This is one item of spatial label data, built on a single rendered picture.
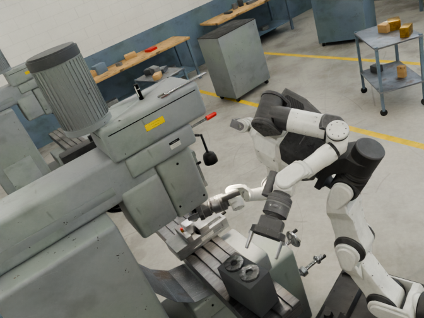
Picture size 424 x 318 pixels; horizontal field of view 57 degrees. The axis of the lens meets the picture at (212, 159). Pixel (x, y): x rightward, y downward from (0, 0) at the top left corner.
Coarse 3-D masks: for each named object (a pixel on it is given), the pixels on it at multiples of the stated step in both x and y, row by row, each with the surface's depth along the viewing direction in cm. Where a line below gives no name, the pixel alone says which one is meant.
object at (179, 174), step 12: (180, 156) 175; (192, 156) 180; (156, 168) 172; (168, 168) 174; (180, 168) 177; (192, 168) 180; (168, 180) 175; (180, 180) 179; (192, 180) 182; (168, 192) 178; (180, 192) 180; (192, 192) 184; (204, 192) 188; (180, 204) 182; (192, 204) 186; (180, 216) 185
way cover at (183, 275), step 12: (156, 276) 208; (168, 276) 214; (180, 276) 215; (192, 276) 214; (156, 288) 188; (168, 288) 199; (180, 288) 204; (192, 288) 205; (204, 288) 204; (180, 300) 191; (192, 300) 196
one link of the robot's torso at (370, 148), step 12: (348, 144) 156; (360, 144) 146; (372, 144) 147; (348, 156) 148; (360, 156) 144; (372, 156) 142; (324, 168) 157; (336, 168) 153; (348, 168) 149; (360, 168) 147; (372, 168) 146; (324, 180) 160; (360, 180) 151
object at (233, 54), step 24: (312, 0) 699; (336, 0) 675; (360, 0) 652; (240, 24) 613; (336, 24) 699; (360, 24) 674; (216, 48) 601; (240, 48) 615; (216, 72) 636; (240, 72) 626; (264, 72) 656; (240, 96) 636
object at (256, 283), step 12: (228, 264) 174; (240, 264) 172; (252, 264) 170; (228, 276) 171; (240, 276) 166; (252, 276) 164; (264, 276) 164; (228, 288) 180; (240, 288) 168; (252, 288) 161; (264, 288) 166; (240, 300) 177; (252, 300) 165; (264, 300) 168; (276, 300) 173; (264, 312) 169
